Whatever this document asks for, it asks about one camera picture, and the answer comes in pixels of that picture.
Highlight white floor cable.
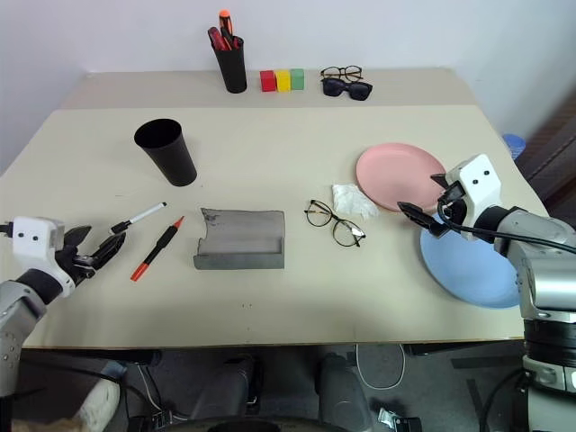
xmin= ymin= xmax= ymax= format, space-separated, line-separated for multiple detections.
xmin=355 ymin=343 xmax=407 ymax=390

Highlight crumpled white tissue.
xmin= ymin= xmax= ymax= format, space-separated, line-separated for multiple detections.
xmin=331 ymin=182 xmax=381 ymax=221

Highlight thin black frame eyeglasses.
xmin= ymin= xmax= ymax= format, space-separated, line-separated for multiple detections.
xmin=303 ymin=199 xmax=367 ymax=248

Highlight black marker with red cap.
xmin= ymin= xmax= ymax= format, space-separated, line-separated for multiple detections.
xmin=130 ymin=215 xmax=186 ymax=283

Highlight blue water jug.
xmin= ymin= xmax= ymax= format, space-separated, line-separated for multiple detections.
xmin=500 ymin=132 xmax=527 ymax=161

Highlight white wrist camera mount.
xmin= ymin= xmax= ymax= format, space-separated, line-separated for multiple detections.
xmin=12 ymin=216 xmax=77 ymax=299
xmin=443 ymin=153 xmax=503 ymax=242

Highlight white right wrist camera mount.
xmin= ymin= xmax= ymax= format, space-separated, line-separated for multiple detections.
xmin=443 ymin=153 xmax=503 ymax=242

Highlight light blue plate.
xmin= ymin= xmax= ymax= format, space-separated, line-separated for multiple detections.
xmin=419 ymin=212 xmax=524 ymax=310

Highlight grey open glasses case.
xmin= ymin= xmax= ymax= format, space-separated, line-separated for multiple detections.
xmin=193 ymin=207 xmax=287 ymax=272

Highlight dark rounded shape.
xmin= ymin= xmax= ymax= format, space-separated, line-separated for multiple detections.
xmin=318 ymin=352 xmax=375 ymax=432
xmin=190 ymin=354 xmax=258 ymax=425

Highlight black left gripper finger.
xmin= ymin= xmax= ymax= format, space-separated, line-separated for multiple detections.
xmin=83 ymin=232 xmax=128 ymax=271
xmin=64 ymin=225 xmax=93 ymax=248

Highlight brown frame eyeglasses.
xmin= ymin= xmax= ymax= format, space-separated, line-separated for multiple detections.
xmin=319 ymin=65 xmax=365 ymax=83

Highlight orange capped black marker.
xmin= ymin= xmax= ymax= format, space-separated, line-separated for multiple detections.
xmin=218 ymin=9 xmax=236 ymax=41

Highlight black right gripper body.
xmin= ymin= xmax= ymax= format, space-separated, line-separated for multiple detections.
xmin=436 ymin=181 xmax=469 ymax=226

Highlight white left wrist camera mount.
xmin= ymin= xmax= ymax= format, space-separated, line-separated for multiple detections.
xmin=12 ymin=216 xmax=77 ymax=299

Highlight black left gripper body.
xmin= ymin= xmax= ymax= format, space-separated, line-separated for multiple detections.
xmin=53 ymin=245 xmax=97 ymax=286

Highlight black table crossbar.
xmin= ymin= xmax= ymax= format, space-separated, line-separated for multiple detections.
xmin=403 ymin=340 xmax=526 ymax=358

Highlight red black pen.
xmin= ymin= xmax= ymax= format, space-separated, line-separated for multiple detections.
xmin=220 ymin=27 xmax=245 ymax=51
xmin=206 ymin=26 xmax=229 ymax=52

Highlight empty black plastic cup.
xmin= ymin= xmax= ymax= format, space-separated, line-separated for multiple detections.
xmin=133 ymin=118 xmax=199 ymax=188

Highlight black pen holder cup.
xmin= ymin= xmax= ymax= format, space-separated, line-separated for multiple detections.
xmin=212 ymin=35 xmax=248 ymax=95

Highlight black caster wheel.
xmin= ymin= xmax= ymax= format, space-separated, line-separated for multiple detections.
xmin=376 ymin=406 xmax=423 ymax=432

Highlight black sunglasses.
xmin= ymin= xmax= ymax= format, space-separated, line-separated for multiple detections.
xmin=320 ymin=77 xmax=374 ymax=102

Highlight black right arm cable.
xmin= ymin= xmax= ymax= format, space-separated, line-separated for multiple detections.
xmin=436 ymin=201 xmax=576 ymax=255

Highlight pink plate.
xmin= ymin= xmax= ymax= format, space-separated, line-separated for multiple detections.
xmin=355 ymin=142 xmax=447 ymax=213

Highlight white rounded floor object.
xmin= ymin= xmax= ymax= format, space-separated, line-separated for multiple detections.
xmin=74 ymin=376 xmax=122 ymax=432

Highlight white marker with black cap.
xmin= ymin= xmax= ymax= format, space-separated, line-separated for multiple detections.
xmin=110 ymin=202 xmax=168 ymax=235

